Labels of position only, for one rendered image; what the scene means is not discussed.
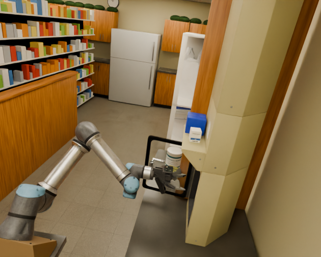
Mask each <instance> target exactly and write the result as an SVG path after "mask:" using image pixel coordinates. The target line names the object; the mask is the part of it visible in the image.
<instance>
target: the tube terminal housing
mask: <svg viewBox="0 0 321 257"><path fill-rule="evenodd" d="M265 116H266V112H263V113H258V114H253V115H249V116H244V117H241V116H235V115H229V114H223V113H217V112H216V108H215V105H214V102H213V98H212V95H211V97H210V102H209V106H208V111H207V115H206V120H207V122H206V126H205V131H204V136H205V147H206V157H205V161H204V165H203V170H202V171H200V179H199V183H198V188H197V192H196V196H195V203H194V207H193V211H192V213H191V217H190V221H189V225H188V210H189V199H188V201H187V206H186V229H185V243H189V244H194V245H199V246H203V247H205V246H207V245H208V244H210V243H211V242H213V241H214V240H216V239H217V238H219V237H220V236H222V235H223V234H225V233H226V232H227V231H228V228H229V225H230V222H231V219H232V216H233V213H234V209H235V206H236V203H237V200H238V197H239V194H240V191H241V189H242V186H243V183H244V180H245V177H246V174H247V171H248V168H249V165H250V162H251V158H252V155H253V152H254V149H255V146H256V143H257V140H258V137H259V134H260V131H261V128H262V125H263V122H264V119H265ZM209 122H210V124H211V126H210V130H209V134H208V139H207V131H208V127H209Z"/></svg>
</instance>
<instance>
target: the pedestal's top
mask: <svg viewBox="0 0 321 257"><path fill-rule="evenodd" d="M34 236H37V237H42V238H47V239H52V240H56V241H57V246H56V247H55V249H54V250H53V252H52V253H51V255H50V257H58V256H59V255H60V253H61V251H62V249H63V247H64V245H65V244H66V242H67V240H66V236H61V235H55V234H49V233H43V232H37V231H34Z"/></svg>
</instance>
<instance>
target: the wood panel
mask: <svg viewBox="0 0 321 257"><path fill-rule="evenodd" d="M318 2H319V0H304V2H303V5H302V8H301V11H300V14H299V17H298V20H297V23H296V26H295V29H294V32H293V35H292V38H291V41H290V44H289V47H288V50H287V53H286V56H285V59H284V62H283V65H282V68H281V71H280V74H279V77H278V80H277V83H276V86H275V89H274V92H273V95H272V98H271V101H270V104H269V107H268V110H267V112H266V116H265V119H264V122H263V125H262V128H261V131H260V134H259V137H258V140H257V143H256V146H255V149H254V152H253V155H252V158H251V162H250V165H249V168H248V171H247V174H246V177H245V180H244V183H243V186H242V189H241V191H240V194H239V197H238V200H237V203H236V206H235V208H236V209H242V210H245V208H246V205H247V202H248V200H249V197H250V194H251V191H252V188H253V186H254V183H255V180H256V177H257V174H258V171H259V168H260V165H261V163H262V160H263V157H264V154H265V151H266V148H267V146H268V143H269V140H270V138H271V135H272V132H273V129H274V126H275V124H276V121H277V118H278V115H279V112H280V109H281V107H282V104H283V101H284V98H285V95H286V93H287V89H288V86H289V84H290V81H291V78H292V75H293V72H294V70H295V67H296V64H297V61H298V59H299V56H300V53H301V50H302V47H303V45H304V42H305V39H306V36H307V33H308V30H309V28H310V25H311V22H312V19H313V16H314V14H315V10H316V7H317V5H318ZM231 4H232V0H212V1H211V6H210V12H209V17H208V22H207V28H206V33H205V38H204V43H203V49H202V54H201V59H200V64H199V70H198V75H197V80H196V85H195V91H194V96H193V101H192V107H191V112H194V113H200V114H205V115H207V111H208V106H209V102H210V97H211V93H212V88H213V84H214V81H215V76H216V71H217V67H218V62H219V58H220V53H221V49H222V44H223V40H224V35H225V31H226V26H227V21H228V17H229V13H230V8H231Z"/></svg>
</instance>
